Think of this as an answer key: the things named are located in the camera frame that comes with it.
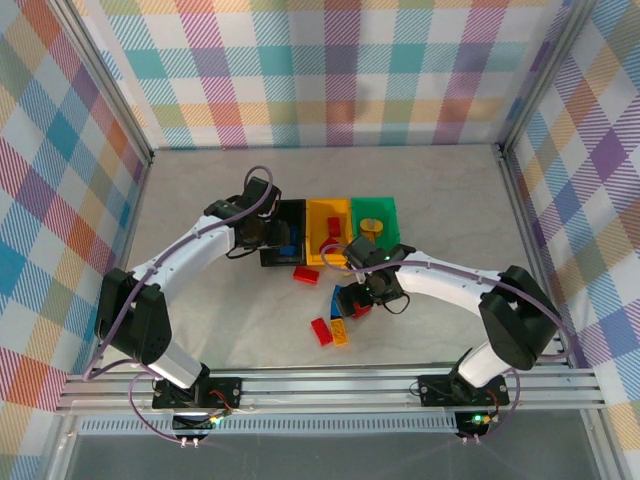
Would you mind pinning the blue lego brick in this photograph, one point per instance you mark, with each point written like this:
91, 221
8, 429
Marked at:
336, 311
289, 251
339, 292
296, 235

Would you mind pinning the red lego brick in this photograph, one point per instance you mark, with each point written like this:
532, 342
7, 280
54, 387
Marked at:
321, 331
306, 275
333, 226
361, 311

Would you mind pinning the yellow lego plate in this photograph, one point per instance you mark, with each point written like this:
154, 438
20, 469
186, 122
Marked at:
340, 333

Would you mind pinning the red lego plate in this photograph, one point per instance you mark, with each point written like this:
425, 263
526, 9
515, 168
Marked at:
336, 244

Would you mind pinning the orange round lego piece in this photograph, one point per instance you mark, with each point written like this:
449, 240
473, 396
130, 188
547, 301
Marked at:
372, 230

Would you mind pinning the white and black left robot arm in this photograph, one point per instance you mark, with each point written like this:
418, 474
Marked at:
185, 250

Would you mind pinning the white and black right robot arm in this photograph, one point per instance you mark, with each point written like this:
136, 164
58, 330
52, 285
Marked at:
445, 285

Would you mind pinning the black plastic bin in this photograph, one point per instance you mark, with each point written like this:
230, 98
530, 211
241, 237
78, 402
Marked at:
298, 212

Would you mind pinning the yellow plastic bin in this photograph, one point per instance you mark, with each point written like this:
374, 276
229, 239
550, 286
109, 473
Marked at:
315, 225

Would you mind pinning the green plastic bin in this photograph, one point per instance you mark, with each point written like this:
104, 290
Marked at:
390, 215

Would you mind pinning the right controller board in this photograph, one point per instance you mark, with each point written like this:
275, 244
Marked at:
472, 422

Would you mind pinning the controller board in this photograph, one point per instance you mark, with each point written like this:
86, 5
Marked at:
472, 422
192, 424

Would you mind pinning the left controller board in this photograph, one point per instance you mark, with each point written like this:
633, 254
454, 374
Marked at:
192, 424

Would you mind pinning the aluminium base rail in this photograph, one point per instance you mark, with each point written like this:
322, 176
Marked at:
325, 390

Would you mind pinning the aluminium side rail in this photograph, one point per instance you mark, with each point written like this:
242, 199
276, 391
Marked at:
530, 225

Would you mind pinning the aluminium frame post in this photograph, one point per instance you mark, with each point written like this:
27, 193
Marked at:
546, 75
106, 80

